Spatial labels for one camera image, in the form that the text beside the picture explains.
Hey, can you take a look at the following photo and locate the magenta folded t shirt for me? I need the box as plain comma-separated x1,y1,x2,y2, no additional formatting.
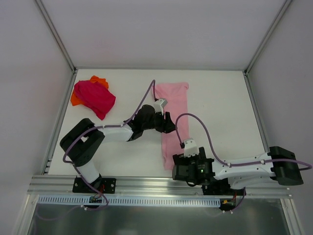
73,80,116,120

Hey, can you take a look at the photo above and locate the aluminium frame post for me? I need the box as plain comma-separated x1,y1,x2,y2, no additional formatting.
33,0,76,73
243,0,293,75

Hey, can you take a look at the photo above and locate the right aluminium frame post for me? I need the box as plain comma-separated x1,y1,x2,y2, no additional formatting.
243,0,293,75

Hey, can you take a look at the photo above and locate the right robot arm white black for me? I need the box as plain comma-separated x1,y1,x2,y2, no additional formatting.
172,146,303,194

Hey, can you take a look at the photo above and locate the aluminium mounting rail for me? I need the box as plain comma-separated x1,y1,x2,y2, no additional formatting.
27,175,292,199

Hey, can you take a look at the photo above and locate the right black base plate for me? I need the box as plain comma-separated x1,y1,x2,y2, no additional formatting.
201,184,244,196

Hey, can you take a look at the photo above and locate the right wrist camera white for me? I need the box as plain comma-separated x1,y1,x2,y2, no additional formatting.
180,138,199,158

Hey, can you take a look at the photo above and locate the orange folded t shirt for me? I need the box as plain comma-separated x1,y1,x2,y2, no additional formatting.
70,75,109,106

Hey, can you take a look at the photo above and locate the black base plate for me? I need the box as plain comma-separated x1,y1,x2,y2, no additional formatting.
72,177,116,194
201,184,244,196

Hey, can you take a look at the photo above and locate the white slotted cable duct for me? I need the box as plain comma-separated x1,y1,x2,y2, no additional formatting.
37,195,221,208

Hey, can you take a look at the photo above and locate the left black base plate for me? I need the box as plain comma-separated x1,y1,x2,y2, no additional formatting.
72,177,116,194

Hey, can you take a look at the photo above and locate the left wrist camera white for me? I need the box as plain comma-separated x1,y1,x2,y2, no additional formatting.
153,98,168,115

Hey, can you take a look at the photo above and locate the left aluminium frame post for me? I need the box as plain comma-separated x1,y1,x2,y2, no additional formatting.
33,0,76,73

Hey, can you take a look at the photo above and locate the light pink t shirt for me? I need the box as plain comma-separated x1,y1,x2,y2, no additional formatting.
156,82,190,170

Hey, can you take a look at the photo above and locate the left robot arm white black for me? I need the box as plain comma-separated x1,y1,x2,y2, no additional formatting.
60,105,175,192

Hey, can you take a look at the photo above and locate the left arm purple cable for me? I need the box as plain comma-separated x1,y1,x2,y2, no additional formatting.
63,79,158,211

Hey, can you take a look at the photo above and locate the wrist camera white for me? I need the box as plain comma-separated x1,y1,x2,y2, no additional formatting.
153,98,168,115
180,138,199,158

